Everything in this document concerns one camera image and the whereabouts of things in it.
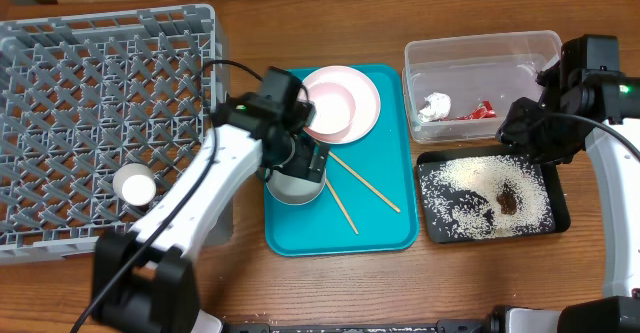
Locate small pink bowl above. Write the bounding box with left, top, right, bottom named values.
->
left=308, top=82, right=355, bottom=135

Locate red snack wrapper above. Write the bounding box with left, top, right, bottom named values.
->
left=457, top=101, right=497, bottom=120

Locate food scraps and rice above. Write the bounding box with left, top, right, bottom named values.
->
left=418, top=155, right=555, bottom=240

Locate white tissue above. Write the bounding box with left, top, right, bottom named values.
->
left=418, top=92, right=451, bottom=123

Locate white paper cup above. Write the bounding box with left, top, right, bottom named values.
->
left=112, top=163, right=156, bottom=206

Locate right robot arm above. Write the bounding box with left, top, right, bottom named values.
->
left=490, top=67, right=639, bottom=332

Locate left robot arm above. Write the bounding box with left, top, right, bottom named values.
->
left=72, top=89, right=328, bottom=332

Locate clear plastic waste bin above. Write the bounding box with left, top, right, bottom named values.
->
left=402, top=30, right=562, bottom=144

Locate black food waste tray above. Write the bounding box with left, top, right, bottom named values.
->
left=415, top=145, right=572, bottom=245

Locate large white plate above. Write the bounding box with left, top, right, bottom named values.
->
left=303, top=65, right=381, bottom=144

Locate grey metal bowl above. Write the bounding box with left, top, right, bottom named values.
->
left=266, top=171, right=326, bottom=205

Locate wooden chopstick right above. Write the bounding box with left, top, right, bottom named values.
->
left=328, top=151, right=401, bottom=214

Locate wooden chopstick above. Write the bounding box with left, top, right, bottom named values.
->
left=326, top=179, right=359, bottom=235
left=328, top=151, right=401, bottom=214

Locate wooden chopstick left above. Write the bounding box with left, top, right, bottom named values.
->
left=326, top=179, right=359, bottom=235

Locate teal serving tray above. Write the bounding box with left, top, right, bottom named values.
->
left=264, top=64, right=420, bottom=256

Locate grey plastic dish rack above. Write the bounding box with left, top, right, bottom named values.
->
left=1, top=4, right=230, bottom=265

